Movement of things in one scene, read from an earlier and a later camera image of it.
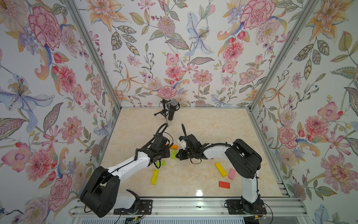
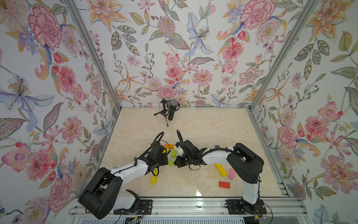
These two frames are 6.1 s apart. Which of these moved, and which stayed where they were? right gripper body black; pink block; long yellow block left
Moved: right gripper body black
Stayed: pink block; long yellow block left
